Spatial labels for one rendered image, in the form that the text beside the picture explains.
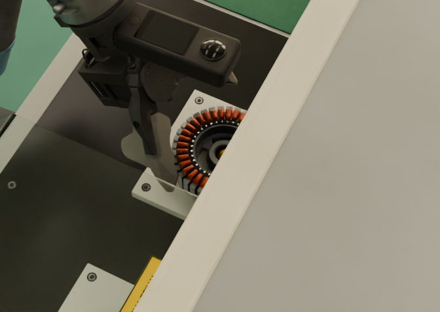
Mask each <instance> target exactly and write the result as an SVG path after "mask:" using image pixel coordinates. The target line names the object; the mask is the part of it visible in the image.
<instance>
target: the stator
mask: <svg viewBox="0 0 440 312"><path fill-rule="evenodd" d="M232 109H233V107H231V106H227V107H226V110H224V106H217V110H216V109H215V107H209V111H207V109H203V110H201V111H200V114H199V112H197V113H195V114H194V115H193V118H192V117H191V116H190V117H189V118H188V119H187V122H184V123H183V124H182V125H181V128H179V129H178V130H177V132H176V135H175V136H174V142H172V151H173V153H174V166H175V169H176V171H177V173H179V177H178V179H177V183H179V186H180V188H181V189H184V190H185V191H188V192H190V193H192V194H195V195H197V196H199V194H200V193H201V191H202V190H203V188H204V186H205V185H206V182H207V181H208V179H209V177H210V176H211V174H212V172H213V170H214V168H215V167H216V165H217V163H218V162H219V160H218V159H217V158H216V157H215V154H216V153H217V152H218V151H219V150H221V149H226V148H227V146H228V144H229V142H230V141H228V140H219V141H217V142H215V143H214V144H213V143H212V141H214V140H218V139H229V140H231V139H232V137H233V135H234V133H235V132H236V130H237V128H238V126H239V125H240V123H241V121H242V119H243V118H244V116H245V114H246V112H247V111H246V110H243V112H241V110H242V109H241V108H238V107H235V108H234V111H233V112H232ZM202 149H205V150H206V151H208V154H207V156H206V161H207V164H208V167H207V168H206V169H203V168H202V167H201V166H200V164H199V163H198V157H199V154H200V152H201V151H202Z"/></svg>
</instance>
